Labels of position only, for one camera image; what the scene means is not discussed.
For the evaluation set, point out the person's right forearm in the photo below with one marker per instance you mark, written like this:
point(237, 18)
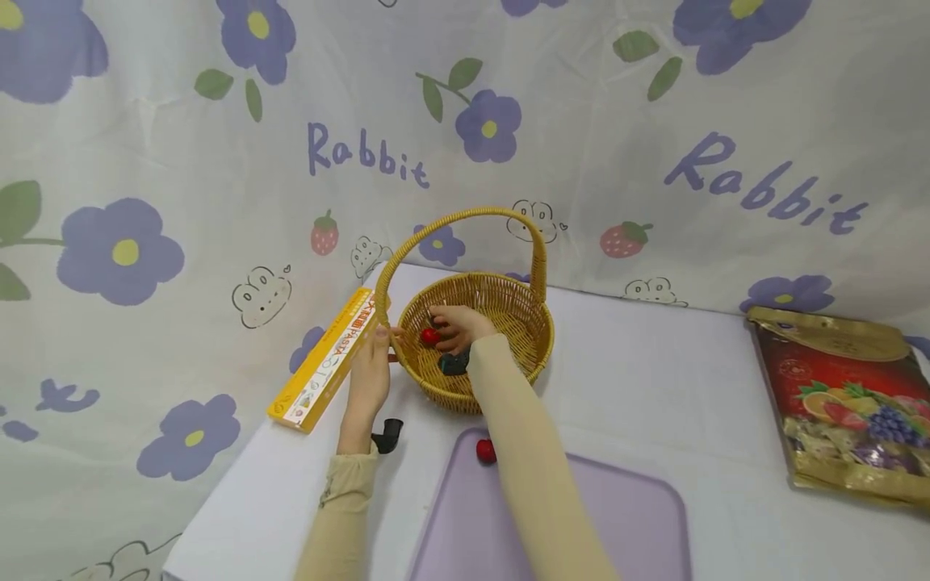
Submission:
point(530, 460)

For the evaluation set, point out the person's left forearm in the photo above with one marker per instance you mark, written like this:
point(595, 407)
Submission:
point(341, 516)

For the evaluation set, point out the person's left thumb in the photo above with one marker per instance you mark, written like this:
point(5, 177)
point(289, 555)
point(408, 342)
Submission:
point(397, 332)

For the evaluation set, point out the yellow pasta box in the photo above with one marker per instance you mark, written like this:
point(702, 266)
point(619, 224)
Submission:
point(327, 363)

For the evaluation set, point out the person's left fingers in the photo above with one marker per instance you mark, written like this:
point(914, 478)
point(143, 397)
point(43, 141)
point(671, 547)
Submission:
point(372, 343)

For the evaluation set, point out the black wrist band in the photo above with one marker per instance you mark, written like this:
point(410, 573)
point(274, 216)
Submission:
point(389, 436)
point(454, 363)

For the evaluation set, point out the person's right hand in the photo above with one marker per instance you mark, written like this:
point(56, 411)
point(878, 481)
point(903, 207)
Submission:
point(468, 325)

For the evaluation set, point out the small red fruit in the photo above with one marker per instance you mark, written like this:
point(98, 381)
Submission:
point(485, 452)
point(429, 336)

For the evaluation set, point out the person's right thumb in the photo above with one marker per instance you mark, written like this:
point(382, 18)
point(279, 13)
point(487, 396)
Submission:
point(449, 344)

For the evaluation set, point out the red gold snack bag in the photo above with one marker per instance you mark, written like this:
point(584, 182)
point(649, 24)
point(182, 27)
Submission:
point(843, 395)

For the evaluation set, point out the person's right fingers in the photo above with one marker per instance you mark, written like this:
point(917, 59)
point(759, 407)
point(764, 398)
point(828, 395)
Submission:
point(442, 315)

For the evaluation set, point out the purple mat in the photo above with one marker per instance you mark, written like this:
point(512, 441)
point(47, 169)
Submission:
point(494, 532)

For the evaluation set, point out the person's left hand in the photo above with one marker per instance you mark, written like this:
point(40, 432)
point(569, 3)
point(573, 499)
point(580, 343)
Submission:
point(367, 387)

